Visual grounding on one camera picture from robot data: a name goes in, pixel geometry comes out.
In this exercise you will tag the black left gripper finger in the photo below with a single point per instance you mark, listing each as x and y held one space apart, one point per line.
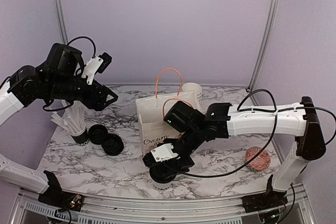
110 101
111 94

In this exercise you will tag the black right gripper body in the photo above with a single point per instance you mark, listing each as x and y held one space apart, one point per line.
181 166

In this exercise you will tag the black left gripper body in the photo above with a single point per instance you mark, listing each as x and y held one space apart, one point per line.
94 104

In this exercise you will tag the white paper bag pink handles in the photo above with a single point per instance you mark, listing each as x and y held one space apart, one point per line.
151 111

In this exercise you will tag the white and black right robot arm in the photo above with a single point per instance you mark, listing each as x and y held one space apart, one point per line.
222 120

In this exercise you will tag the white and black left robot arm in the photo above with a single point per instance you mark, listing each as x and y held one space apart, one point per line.
63 76

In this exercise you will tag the rear stack of black lids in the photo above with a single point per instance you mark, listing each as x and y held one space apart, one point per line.
96 133

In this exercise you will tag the stack of black lids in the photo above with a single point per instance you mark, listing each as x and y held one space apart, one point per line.
96 133
112 144

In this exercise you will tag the front stack of black lids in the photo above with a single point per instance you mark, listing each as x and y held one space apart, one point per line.
112 144

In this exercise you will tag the black cup holding straws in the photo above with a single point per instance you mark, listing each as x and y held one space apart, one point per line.
81 138

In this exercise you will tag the stack of white paper cups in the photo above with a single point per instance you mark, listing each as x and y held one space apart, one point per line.
196 88

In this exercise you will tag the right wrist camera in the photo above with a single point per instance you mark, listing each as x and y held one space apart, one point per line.
162 153

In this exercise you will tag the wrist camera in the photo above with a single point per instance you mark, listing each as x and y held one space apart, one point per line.
96 64
162 153

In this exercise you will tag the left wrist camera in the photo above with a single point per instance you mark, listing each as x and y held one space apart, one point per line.
96 64

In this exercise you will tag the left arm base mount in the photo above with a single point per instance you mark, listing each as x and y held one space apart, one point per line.
55 196

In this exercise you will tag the left aluminium frame post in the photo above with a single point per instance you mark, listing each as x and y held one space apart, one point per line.
61 21

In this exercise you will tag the aluminium frame post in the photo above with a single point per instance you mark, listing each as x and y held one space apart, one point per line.
271 16
61 21

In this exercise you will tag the front aluminium rail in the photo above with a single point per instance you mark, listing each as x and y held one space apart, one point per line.
103 209

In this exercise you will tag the right aluminium frame post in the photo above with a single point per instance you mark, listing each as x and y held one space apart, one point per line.
271 16

